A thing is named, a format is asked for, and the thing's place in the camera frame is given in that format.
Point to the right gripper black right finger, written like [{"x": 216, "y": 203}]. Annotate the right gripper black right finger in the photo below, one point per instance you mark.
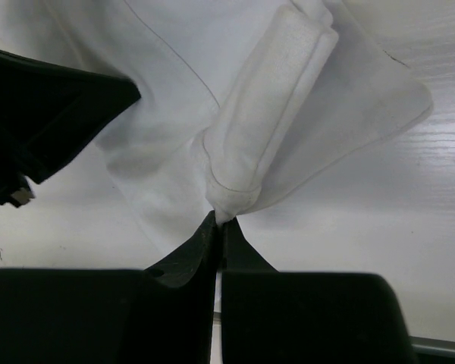
[{"x": 270, "y": 316}]

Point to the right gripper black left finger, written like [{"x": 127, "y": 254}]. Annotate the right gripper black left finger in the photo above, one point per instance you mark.
[{"x": 162, "y": 314}]

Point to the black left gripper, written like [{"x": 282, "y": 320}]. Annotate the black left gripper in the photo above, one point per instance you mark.
[{"x": 48, "y": 115}]

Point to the white skirt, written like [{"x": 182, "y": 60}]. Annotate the white skirt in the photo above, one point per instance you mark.
[{"x": 242, "y": 102}]

